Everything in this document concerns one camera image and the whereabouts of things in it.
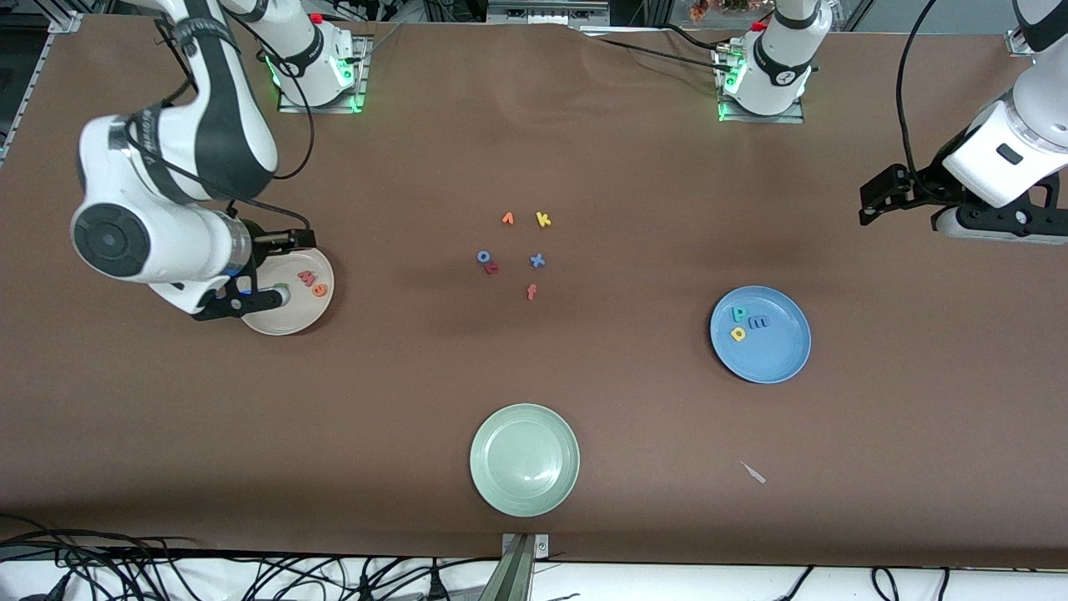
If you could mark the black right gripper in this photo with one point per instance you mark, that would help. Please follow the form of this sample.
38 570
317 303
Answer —
260 245

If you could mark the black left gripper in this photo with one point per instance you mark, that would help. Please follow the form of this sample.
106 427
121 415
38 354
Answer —
928 185

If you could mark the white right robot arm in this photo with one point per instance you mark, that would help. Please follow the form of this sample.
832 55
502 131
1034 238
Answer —
167 242

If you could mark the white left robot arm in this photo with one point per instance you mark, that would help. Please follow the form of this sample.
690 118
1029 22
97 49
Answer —
780 67

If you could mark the beige brown plate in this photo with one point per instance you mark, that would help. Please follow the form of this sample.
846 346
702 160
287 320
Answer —
300 317

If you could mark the blue plate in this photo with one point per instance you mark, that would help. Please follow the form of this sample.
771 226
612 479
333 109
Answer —
776 351

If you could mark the orange dried flowers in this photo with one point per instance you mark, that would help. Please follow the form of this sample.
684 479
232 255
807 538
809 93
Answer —
709 8

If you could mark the brown table cover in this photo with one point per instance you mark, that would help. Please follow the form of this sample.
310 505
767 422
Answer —
534 376

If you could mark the small white paper scrap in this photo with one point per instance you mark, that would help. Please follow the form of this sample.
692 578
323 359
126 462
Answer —
755 474

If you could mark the pale green plate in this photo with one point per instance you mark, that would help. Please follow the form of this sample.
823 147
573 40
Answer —
525 460

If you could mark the grey equipment box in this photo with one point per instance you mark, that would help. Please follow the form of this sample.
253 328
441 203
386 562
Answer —
546 12

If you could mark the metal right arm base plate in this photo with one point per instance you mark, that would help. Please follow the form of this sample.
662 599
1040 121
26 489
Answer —
325 109

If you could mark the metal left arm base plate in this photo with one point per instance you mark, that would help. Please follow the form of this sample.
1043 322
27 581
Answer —
763 120

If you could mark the aluminium frame profile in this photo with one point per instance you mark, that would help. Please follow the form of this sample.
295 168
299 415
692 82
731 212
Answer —
37 75
1020 42

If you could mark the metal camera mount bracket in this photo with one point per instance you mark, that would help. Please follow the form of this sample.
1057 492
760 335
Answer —
517 576

